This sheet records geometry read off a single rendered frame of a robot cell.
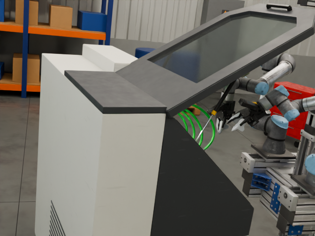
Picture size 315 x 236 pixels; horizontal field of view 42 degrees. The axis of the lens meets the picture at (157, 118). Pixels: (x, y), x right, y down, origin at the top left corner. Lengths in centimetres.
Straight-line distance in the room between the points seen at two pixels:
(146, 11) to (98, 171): 720
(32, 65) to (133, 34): 236
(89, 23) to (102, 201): 579
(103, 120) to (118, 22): 706
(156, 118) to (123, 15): 701
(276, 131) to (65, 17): 519
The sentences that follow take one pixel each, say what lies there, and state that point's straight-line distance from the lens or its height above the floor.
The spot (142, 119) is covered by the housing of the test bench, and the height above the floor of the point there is 145.
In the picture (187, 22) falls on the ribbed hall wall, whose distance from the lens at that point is 905.
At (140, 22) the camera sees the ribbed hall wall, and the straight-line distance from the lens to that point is 876.
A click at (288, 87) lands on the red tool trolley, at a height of 86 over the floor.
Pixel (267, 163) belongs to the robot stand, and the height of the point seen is 97.
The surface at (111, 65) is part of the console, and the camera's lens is 240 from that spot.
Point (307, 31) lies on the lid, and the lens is 205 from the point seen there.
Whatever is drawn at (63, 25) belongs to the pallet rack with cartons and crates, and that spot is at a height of 126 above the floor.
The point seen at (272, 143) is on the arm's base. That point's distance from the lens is 282.
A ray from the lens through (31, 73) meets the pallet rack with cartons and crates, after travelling 748.
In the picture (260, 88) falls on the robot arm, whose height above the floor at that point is 151.
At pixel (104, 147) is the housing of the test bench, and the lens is 168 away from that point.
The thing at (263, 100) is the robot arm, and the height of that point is 146.
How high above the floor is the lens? 194
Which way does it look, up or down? 16 degrees down
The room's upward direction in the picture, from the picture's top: 7 degrees clockwise
